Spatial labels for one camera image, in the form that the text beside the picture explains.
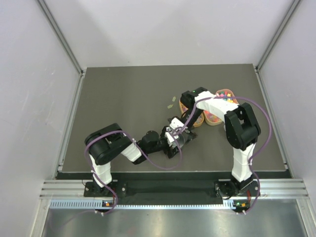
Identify clear round jar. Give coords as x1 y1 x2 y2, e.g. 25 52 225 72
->
176 134 185 148

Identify orange tray yellow gummies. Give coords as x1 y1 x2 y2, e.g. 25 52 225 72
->
179 101 204 128

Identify pink tray colourful candies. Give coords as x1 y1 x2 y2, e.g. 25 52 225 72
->
215 89 238 104

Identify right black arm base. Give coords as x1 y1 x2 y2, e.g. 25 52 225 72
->
214 177 259 199

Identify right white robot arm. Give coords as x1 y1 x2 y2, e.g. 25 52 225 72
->
164 87 261 196

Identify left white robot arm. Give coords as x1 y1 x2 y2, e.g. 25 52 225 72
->
85 123 181 196

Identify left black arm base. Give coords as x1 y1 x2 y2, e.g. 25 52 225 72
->
81 180 115 198

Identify black base crossbar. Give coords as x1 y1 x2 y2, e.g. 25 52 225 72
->
113 180 217 198

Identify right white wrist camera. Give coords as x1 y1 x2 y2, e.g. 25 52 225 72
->
169 117 184 130

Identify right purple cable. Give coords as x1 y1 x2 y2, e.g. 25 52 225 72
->
171 95 274 215

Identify grey slotted cable duct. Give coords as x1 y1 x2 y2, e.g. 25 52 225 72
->
49 199 250 210

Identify aluminium front rail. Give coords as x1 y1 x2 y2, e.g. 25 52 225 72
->
39 179 308 199

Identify right aluminium frame post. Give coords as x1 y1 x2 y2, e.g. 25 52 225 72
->
255 0 302 73

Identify aluminium frame post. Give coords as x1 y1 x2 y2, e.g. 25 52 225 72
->
255 0 302 73
35 0 84 75

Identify left aluminium frame post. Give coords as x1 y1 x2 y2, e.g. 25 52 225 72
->
35 0 84 75

